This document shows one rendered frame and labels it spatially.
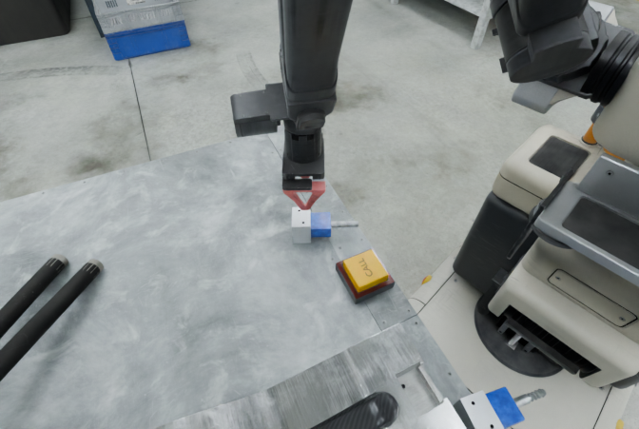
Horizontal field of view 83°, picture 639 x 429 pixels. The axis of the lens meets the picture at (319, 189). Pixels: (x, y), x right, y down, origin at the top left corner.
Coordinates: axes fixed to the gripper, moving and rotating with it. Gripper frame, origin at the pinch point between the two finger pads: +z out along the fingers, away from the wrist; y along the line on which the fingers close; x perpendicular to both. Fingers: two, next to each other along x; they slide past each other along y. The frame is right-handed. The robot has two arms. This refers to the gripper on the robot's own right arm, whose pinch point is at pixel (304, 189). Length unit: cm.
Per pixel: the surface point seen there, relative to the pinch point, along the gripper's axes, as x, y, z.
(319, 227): 2.7, 2.2, 8.5
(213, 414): -10.8, 34.4, 1.3
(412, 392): 14.2, 31.6, 6.1
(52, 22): -218, -277, 83
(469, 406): 21.6, 33.3, 6.9
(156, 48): -123, -243, 90
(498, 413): 25.8, 33.9, 8.2
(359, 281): 9.3, 13.5, 8.8
